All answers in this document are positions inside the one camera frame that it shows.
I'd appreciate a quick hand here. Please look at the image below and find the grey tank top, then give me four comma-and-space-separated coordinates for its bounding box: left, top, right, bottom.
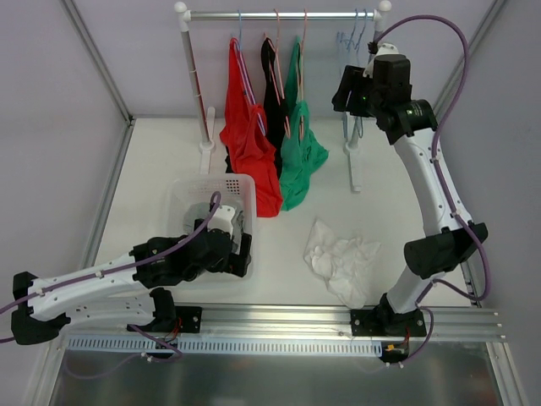
183, 203, 244, 252

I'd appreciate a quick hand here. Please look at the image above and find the light blue hanger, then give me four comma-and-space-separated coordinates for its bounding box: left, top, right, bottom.
335, 8, 367, 140
347, 8, 368, 149

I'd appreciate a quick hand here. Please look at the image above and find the pink hanger of green top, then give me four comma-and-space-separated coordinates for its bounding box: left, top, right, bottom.
285, 11, 308, 118

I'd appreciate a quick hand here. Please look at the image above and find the green tank top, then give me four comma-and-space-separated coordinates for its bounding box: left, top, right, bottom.
279, 37, 329, 211

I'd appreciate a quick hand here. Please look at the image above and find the white tank top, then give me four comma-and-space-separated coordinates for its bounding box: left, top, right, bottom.
303, 218, 381, 309

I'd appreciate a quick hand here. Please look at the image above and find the red tank top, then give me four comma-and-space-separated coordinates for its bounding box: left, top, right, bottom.
217, 36, 283, 218

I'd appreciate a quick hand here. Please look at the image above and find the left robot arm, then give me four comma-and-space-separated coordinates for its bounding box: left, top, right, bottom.
11, 228, 252, 345

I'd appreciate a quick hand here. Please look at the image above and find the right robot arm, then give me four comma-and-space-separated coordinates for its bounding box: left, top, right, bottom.
332, 54, 488, 337

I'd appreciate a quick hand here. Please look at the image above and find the black tank top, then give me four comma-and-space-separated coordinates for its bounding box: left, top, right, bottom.
226, 40, 288, 177

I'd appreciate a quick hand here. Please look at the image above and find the pink hanger of black top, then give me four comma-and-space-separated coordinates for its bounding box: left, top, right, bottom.
264, 8, 284, 104

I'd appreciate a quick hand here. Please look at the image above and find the blue hanger of red top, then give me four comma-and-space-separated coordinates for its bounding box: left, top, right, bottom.
225, 9, 266, 136

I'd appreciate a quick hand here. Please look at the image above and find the white clothes rack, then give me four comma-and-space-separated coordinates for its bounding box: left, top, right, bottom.
174, 1, 392, 194

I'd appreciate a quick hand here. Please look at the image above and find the white plastic basket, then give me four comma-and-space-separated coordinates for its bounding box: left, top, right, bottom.
157, 173, 258, 288

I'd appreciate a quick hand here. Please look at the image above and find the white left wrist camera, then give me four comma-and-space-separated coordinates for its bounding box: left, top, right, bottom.
207, 205, 237, 235

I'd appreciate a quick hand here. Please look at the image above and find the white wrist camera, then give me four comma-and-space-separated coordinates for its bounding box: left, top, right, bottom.
207, 205, 237, 235
363, 42, 399, 78

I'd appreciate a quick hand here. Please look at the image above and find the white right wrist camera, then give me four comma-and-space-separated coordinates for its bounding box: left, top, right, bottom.
363, 42, 399, 78

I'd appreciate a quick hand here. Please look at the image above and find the aluminium mounting rail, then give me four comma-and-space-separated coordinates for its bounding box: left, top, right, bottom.
59, 304, 506, 342

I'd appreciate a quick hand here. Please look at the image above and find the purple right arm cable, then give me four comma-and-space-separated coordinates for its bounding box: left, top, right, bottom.
371, 14, 495, 373

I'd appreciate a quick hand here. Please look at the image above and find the white slotted cable duct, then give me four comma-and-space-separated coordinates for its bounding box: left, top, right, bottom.
66, 335, 382, 358

